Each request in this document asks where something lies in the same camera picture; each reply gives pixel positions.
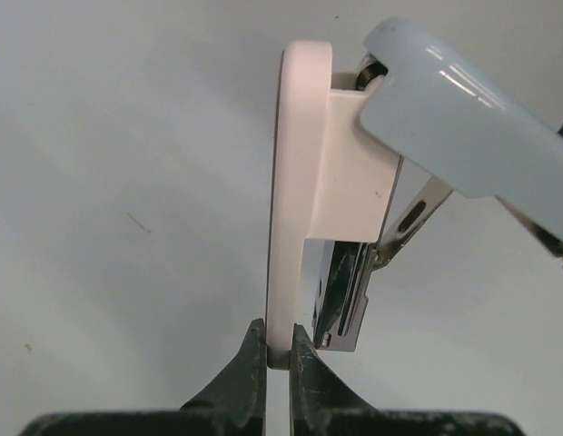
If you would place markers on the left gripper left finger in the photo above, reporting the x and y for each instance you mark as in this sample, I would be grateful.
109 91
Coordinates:
234 401

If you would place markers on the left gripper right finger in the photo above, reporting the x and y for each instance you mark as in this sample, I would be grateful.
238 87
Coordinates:
320 402

